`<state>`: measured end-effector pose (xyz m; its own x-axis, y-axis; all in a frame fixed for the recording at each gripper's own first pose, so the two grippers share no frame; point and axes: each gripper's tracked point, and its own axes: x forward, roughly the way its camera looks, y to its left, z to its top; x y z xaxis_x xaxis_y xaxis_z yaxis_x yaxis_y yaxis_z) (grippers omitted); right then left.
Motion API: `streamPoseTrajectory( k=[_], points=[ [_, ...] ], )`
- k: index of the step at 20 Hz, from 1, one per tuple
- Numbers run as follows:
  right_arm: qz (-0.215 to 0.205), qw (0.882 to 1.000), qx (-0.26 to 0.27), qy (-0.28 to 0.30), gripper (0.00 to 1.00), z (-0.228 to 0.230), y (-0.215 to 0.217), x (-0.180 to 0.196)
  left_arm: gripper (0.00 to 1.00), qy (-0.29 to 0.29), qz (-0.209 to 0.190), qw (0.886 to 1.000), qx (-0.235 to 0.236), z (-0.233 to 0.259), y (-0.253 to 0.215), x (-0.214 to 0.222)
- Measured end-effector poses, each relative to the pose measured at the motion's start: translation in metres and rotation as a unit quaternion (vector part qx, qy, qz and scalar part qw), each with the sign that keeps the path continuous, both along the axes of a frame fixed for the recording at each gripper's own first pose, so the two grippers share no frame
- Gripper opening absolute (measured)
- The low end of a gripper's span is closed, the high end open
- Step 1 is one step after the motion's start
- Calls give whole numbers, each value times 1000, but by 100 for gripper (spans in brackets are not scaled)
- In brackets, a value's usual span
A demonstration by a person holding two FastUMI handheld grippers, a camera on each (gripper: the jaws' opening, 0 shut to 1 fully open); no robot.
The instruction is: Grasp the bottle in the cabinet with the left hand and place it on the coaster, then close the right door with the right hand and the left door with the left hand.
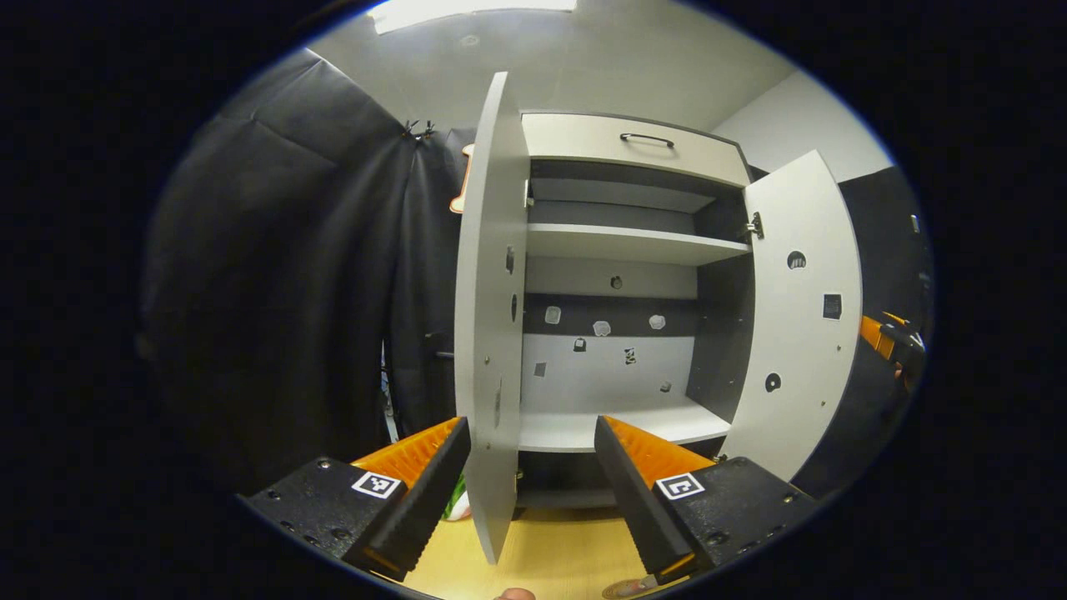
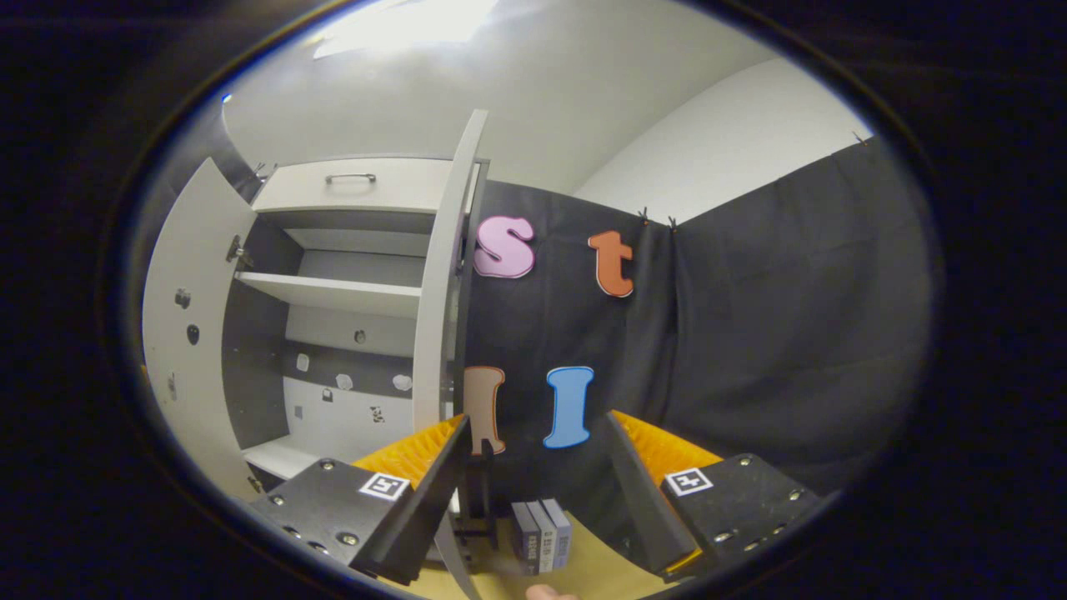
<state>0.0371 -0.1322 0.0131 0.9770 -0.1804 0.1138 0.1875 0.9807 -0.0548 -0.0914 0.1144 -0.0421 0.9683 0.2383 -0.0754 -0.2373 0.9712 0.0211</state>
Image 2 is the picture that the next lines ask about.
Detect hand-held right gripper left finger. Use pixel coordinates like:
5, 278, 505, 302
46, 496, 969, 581
248, 414, 473, 586

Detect grey cabinet drawer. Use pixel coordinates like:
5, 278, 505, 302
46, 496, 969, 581
253, 157, 481, 215

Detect grey cabinet door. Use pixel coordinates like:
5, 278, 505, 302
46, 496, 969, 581
140, 157, 261, 503
411, 108, 501, 600

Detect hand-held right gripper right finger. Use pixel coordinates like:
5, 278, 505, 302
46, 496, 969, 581
606, 410, 822, 583

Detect black backdrop cloth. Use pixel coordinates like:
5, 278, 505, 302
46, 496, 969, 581
463, 137, 934, 538

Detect grey cabinet shelf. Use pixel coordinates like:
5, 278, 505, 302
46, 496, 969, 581
242, 440, 331, 483
236, 272, 423, 318

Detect blue small box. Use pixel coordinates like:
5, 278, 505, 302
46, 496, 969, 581
542, 498, 574, 569

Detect grey cabinet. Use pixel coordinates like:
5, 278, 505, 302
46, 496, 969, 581
221, 157, 488, 501

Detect white small box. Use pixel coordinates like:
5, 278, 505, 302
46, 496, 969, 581
527, 500, 558, 573

